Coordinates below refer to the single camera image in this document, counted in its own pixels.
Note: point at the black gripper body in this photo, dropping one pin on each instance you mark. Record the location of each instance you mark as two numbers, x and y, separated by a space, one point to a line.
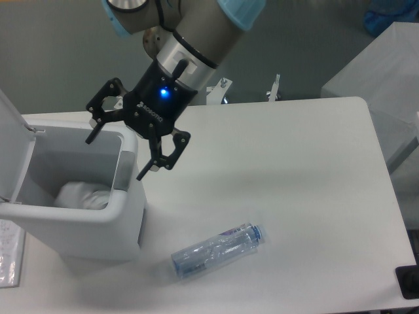
159 98

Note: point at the white trash can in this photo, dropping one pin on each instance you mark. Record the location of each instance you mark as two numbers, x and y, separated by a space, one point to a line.
60 156

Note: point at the white trash bag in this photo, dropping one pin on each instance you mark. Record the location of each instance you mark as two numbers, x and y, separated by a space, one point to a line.
82 195

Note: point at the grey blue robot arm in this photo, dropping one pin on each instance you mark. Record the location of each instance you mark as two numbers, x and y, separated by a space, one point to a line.
201 34

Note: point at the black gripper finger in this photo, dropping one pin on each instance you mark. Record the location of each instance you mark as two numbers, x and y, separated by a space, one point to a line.
158 160
114 88

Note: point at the black device at edge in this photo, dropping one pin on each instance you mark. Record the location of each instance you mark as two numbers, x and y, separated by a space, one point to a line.
407 277

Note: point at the white pedestal base frame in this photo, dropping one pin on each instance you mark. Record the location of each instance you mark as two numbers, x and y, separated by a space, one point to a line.
218 94

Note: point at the blue plastic bag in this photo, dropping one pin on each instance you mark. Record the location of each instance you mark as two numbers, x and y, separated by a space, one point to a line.
380 15

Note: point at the grey white side cabinet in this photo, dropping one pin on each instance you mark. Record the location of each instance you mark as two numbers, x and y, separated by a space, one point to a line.
385 75

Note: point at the clear plastic water bottle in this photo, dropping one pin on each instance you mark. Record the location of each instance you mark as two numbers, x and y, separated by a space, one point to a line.
218 251

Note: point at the white trash can lid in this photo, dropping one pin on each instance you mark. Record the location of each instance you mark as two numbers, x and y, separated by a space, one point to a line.
17 144

